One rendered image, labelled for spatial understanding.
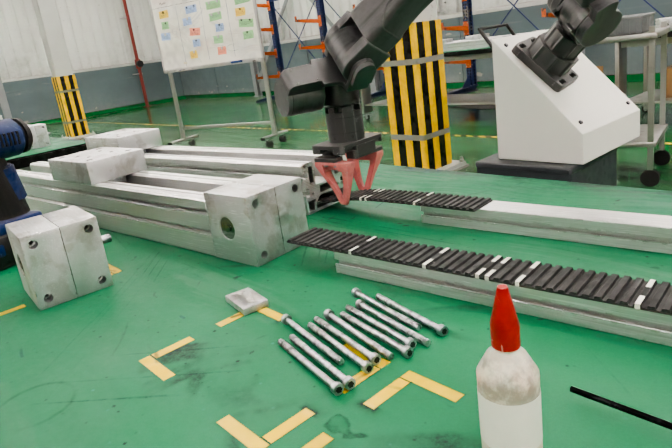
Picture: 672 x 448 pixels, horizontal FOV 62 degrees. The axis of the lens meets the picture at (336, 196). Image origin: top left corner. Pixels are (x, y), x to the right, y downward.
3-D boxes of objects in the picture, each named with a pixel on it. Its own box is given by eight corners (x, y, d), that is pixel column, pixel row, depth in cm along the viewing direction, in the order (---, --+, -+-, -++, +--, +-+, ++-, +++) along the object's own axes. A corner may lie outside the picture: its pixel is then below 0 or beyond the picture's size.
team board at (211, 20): (168, 152, 699) (132, -13, 647) (195, 144, 740) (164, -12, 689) (268, 149, 627) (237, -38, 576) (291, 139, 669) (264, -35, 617)
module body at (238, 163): (347, 197, 99) (340, 150, 97) (308, 215, 92) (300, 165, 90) (121, 174, 152) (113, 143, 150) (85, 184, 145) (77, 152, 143)
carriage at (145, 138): (165, 155, 136) (159, 128, 134) (123, 167, 128) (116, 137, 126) (131, 154, 146) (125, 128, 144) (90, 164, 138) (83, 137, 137)
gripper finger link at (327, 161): (319, 206, 90) (311, 149, 87) (348, 194, 95) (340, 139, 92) (352, 210, 85) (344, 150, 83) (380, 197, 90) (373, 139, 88)
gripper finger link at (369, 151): (330, 202, 92) (321, 145, 89) (357, 190, 97) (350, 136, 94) (362, 205, 87) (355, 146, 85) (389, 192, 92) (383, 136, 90)
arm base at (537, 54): (574, 82, 109) (529, 41, 112) (605, 50, 103) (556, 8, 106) (556, 93, 103) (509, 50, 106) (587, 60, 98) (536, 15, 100)
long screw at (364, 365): (375, 371, 47) (373, 361, 46) (365, 376, 46) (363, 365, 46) (315, 327, 56) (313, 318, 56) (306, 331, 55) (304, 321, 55)
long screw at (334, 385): (345, 393, 44) (343, 381, 44) (334, 398, 44) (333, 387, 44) (285, 344, 53) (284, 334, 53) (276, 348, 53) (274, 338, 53)
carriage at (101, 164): (151, 183, 106) (143, 148, 104) (95, 200, 98) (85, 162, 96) (109, 178, 116) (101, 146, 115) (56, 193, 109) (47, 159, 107)
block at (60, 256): (131, 278, 75) (115, 211, 73) (40, 311, 69) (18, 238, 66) (108, 262, 83) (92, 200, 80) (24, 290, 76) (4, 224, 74)
